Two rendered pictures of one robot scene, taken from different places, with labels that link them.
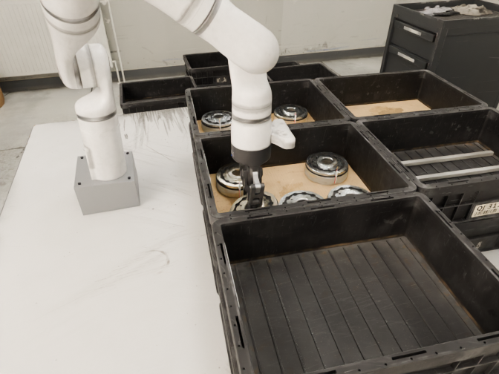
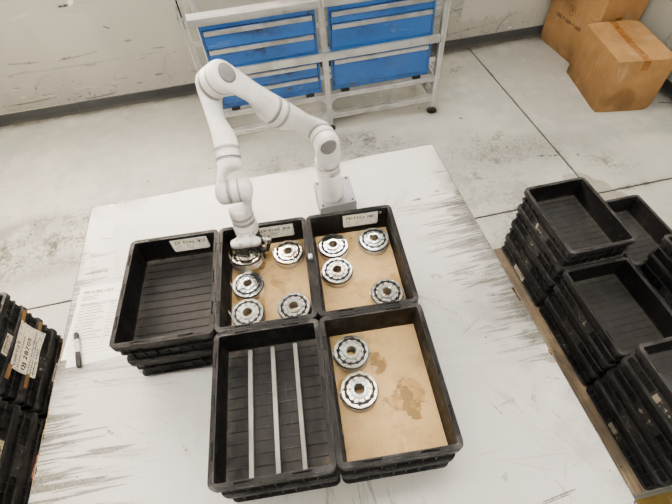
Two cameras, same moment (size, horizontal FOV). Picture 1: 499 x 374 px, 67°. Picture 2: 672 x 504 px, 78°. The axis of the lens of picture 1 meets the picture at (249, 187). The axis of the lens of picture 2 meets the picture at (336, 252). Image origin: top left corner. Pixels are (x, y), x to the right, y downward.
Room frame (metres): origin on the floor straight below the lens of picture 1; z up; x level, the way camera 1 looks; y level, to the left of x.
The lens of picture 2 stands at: (1.01, -0.82, 1.98)
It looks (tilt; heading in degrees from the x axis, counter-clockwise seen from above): 52 degrees down; 99
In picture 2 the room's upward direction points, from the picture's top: 6 degrees counter-clockwise
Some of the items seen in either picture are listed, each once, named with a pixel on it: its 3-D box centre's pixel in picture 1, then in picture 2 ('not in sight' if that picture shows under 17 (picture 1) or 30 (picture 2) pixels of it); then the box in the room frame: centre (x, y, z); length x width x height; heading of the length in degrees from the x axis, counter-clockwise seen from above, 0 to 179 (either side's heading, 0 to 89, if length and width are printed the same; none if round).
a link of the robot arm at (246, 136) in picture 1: (261, 125); (244, 227); (0.62, -0.02, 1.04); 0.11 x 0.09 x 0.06; 101
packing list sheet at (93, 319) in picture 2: not in sight; (100, 319); (0.04, -0.18, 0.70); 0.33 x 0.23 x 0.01; 106
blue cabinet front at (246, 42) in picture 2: not in sight; (265, 62); (0.27, 1.80, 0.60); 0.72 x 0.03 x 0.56; 16
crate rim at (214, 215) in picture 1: (295, 165); (264, 270); (0.67, -0.10, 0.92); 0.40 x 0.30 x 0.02; 102
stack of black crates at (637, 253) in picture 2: not in sight; (624, 242); (2.29, 0.59, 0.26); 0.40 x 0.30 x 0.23; 106
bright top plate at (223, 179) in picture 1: (238, 174); (288, 251); (0.72, 0.03, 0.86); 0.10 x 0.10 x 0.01
